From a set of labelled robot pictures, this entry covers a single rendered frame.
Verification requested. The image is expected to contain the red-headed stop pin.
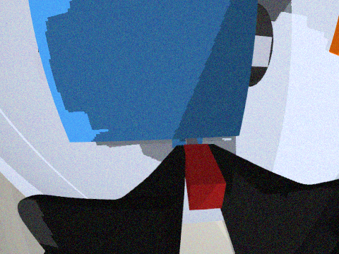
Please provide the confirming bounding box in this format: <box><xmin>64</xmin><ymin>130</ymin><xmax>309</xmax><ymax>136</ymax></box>
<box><xmin>184</xmin><ymin>138</ymin><xmax>226</xmax><ymax>211</ymax></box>

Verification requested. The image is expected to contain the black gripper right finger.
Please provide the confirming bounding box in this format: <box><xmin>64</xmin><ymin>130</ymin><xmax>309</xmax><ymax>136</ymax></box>
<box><xmin>208</xmin><ymin>144</ymin><xmax>339</xmax><ymax>254</ymax></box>

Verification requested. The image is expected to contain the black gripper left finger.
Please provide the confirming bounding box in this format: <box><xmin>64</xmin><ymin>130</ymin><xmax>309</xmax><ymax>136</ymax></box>
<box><xmin>17</xmin><ymin>145</ymin><xmax>186</xmax><ymax>254</ymax></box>

